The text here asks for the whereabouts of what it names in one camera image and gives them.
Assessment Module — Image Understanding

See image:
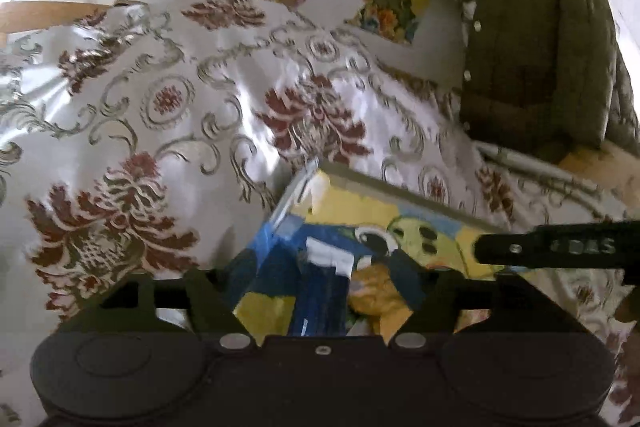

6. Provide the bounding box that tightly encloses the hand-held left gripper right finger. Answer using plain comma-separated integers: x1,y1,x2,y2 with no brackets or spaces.
389,252,566,350

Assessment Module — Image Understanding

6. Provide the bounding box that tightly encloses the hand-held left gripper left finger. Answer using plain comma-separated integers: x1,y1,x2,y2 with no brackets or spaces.
100,268,257,352

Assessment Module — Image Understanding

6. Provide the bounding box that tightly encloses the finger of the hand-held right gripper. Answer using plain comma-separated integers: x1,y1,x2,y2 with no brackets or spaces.
474,227,547,268

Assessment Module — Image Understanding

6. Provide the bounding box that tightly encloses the gold yellow snack packet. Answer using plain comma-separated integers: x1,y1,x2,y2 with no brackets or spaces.
347,264,418,335

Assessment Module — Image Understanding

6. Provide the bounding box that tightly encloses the grey tray with cartoon picture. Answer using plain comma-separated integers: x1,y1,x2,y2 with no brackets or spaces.
220,159,511,338

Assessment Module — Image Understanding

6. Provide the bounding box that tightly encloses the blue tube with orange cap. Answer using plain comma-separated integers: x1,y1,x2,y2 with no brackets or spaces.
290,237,373,338

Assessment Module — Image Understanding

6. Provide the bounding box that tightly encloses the floral satin blanket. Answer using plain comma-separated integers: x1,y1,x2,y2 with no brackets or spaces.
0,0,640,424

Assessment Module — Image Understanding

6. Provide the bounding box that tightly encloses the olive quilted jacket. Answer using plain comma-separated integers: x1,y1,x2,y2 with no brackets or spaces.
452,0,640,162

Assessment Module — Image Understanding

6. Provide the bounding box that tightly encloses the light wooden bed frame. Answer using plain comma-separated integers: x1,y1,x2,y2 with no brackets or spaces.
557,142,640,208

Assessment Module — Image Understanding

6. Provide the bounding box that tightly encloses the wooden bed rail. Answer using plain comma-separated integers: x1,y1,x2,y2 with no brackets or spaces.
0,1,117,48

